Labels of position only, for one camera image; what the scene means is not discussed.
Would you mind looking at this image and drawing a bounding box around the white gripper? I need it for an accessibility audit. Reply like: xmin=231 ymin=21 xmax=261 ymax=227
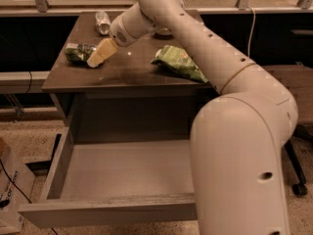
xmin=87 ymin=16 xmax=136 ymax=68

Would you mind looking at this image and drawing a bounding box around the green soda can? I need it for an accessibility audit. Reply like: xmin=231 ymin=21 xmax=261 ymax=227
xmin=65 ymin=43 xmax=96 ymax=63

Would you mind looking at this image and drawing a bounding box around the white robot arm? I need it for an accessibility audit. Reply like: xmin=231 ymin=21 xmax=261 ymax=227
xmin=87 ymin=0 xmax=298 ymax=235

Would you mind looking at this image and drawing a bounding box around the silver crushed can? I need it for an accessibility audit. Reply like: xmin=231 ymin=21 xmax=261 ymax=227
xmin=95 ymin=11 xmax=111 ymax=35

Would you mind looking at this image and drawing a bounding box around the open grey top drawer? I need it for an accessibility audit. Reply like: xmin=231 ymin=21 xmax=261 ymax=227
xmin=18 ymin=95 xmax=209 ymax=229

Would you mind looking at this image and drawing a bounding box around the white paper bowl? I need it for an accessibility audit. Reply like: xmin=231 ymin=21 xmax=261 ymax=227
xmin=156 ymin=27 xmax=172 ymax=36

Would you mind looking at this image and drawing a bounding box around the green chip bag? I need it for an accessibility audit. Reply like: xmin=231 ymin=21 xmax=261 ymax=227
xmin=151 ymin=45 xmax=208 ymax=83

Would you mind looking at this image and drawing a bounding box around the cardboard box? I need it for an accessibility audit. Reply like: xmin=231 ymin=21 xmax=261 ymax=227
xmin=0 ymin=138 xmax=35 ymax=235

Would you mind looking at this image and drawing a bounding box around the brown office chair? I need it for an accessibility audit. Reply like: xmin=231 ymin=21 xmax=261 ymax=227
xmin=264 ymin=65 xmax=313 ymax=197

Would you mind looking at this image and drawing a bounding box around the white hanging cable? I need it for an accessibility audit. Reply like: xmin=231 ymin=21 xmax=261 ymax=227
xmin=246 ymin=6 xmax=257 ymax=59

